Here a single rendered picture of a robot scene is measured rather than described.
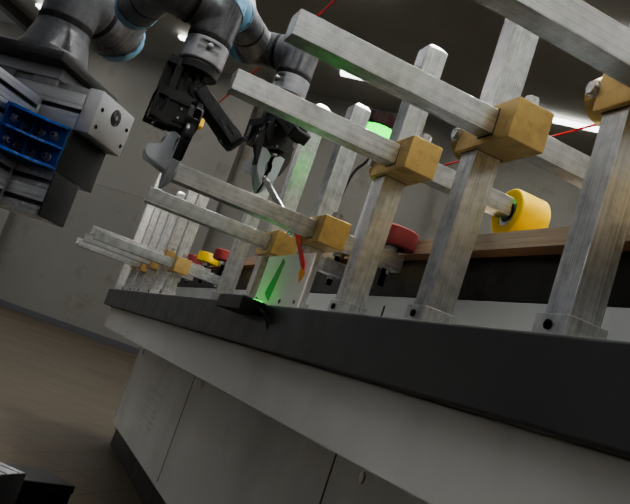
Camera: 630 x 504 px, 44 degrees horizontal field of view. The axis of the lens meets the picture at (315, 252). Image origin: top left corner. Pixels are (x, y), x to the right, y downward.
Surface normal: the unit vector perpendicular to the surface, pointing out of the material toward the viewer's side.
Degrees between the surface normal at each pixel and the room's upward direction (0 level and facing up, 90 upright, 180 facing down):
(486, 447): 90
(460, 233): 90
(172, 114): 90
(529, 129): 90
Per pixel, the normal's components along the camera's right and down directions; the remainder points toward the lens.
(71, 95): -0.22, -0.23
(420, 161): 0.35, -0.04
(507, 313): -0.88, -0.36
